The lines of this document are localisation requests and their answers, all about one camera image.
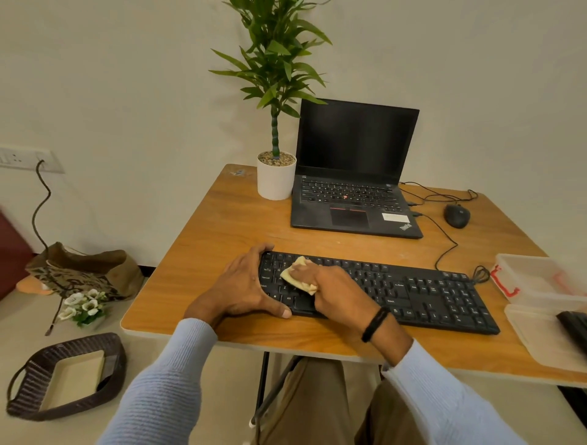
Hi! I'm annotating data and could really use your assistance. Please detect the white wall socket panel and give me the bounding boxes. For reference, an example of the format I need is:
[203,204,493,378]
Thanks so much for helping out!
[0,144,65,174]

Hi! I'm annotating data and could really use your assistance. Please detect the person's left hand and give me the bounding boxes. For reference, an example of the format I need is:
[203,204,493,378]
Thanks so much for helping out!
[184,243,293,329]

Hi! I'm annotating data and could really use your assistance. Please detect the green plant in white pot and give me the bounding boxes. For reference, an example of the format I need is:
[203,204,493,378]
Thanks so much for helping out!
[209,0,333,201]

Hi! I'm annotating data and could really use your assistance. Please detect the person's right forearm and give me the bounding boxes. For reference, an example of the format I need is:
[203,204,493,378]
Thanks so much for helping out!
[364,314,528,445]

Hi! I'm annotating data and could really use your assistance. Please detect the khaki trousers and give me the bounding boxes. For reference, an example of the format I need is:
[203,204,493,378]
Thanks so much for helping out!
[254,358,429,445]

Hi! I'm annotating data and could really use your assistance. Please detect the white artificial flower bunch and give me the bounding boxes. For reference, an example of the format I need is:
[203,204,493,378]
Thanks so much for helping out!
[57,288,109,327]

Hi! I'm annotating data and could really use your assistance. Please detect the black laptop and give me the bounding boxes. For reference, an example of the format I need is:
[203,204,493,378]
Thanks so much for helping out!
[291,98,424,240]

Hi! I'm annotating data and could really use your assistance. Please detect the clear plastic box lid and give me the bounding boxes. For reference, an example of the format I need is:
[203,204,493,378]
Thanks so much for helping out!
[504,303,587,373]

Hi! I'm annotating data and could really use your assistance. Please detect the black metal table leg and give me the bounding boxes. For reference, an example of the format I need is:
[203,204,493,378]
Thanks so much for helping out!
[249,351,306,430]

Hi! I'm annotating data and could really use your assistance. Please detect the maroon furniture piece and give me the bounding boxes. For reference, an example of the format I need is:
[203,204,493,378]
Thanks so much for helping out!
[0,208,35,301]

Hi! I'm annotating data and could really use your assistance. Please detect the black computer keyboard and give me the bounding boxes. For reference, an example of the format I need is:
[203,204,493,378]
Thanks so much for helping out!
[258,251,501,336]

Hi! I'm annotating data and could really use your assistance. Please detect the brown patterned cloth bag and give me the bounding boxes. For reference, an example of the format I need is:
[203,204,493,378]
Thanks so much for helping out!
[25,241,145,302]

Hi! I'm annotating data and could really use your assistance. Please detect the black computer mouse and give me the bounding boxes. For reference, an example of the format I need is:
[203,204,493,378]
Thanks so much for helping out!
[443,204,471,229]

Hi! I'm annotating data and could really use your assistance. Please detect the person's right hand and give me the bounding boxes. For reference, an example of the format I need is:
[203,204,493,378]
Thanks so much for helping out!
[289,263,387,334]

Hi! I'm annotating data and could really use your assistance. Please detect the person's left forearm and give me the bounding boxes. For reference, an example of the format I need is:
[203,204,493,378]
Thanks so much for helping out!
[98,318,219,445]

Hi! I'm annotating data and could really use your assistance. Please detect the black wristband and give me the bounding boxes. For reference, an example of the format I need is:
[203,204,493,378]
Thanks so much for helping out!
[361,306,391,344]

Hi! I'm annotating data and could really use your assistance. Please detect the black keyboard cable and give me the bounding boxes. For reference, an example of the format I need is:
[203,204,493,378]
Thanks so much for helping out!
[410,211,491,285]

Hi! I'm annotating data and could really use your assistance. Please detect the black flat device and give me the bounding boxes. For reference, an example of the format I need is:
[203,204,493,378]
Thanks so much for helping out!
[556,311,587,356]

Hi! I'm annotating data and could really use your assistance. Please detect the clear plastic box red latches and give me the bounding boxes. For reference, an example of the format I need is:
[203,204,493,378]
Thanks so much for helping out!
[490,253,587,313]

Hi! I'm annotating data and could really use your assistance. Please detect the pale yellow cleaning cloth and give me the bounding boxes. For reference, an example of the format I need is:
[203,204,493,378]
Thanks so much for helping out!
[280,256,319,296]

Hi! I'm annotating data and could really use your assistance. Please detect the black mouse cable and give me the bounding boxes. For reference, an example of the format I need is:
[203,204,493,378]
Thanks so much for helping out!
[398,182,479,207]

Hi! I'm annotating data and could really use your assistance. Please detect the dark brown wicker basket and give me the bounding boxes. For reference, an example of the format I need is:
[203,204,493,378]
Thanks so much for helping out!
[6,332,127,422]

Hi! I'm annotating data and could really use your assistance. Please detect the black power cable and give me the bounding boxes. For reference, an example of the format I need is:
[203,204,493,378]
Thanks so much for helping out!
[31,160,52,251]

